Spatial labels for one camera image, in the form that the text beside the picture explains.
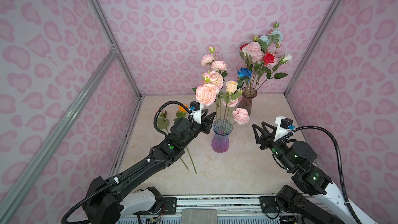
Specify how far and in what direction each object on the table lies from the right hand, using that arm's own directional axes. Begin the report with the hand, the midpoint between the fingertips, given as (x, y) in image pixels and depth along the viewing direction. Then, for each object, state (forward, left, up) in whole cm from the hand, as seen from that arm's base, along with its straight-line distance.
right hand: (256, 124), depth 63 cm
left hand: (+7, +18, 0) cm, 19 cm away
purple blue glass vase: (+6, +13, -13) cm, 20 cm away
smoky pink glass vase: (+27, -3, -16) cm, 32 cm away
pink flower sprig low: (+5, +6, -1) cm, 7 cm away
